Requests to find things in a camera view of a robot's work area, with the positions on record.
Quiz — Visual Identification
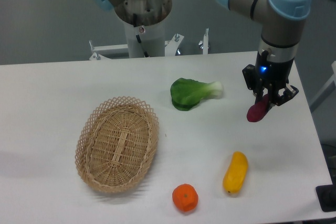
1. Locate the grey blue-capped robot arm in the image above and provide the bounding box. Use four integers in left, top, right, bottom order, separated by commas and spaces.
94, 0, 312, 108

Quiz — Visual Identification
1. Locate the white metal base frame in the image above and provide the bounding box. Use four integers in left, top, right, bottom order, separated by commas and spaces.
89, 27, 211, 60

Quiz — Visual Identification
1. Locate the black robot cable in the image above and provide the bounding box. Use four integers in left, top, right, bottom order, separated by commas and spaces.
132, 14, 150, 58

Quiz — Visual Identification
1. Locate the woven wicker basket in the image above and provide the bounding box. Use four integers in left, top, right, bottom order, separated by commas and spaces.
75, 97, 159, 194

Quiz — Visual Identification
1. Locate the white frame at right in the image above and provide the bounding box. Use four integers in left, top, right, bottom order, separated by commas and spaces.
309, 61, 335, 113

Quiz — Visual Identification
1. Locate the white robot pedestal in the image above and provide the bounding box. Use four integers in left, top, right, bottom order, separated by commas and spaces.
123, 22, 165, 58

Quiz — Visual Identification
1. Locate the purple sweet potato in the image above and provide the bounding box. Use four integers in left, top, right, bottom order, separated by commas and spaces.
246, 94, 271, 123

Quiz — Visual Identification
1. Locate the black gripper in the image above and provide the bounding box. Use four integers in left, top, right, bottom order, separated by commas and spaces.
242, 52, 299, 106

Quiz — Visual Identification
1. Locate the green bok choy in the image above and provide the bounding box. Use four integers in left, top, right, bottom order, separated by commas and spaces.
170, 78, 224, 111

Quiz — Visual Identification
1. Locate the yellow mango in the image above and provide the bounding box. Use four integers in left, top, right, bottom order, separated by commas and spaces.
223, 151, 248, 194

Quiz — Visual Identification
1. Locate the black device at table edge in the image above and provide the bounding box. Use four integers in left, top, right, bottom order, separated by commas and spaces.
316, 185, 335, 212

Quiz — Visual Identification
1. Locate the orange tangerine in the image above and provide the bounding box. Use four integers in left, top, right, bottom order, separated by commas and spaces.
172, 184, 198, 212

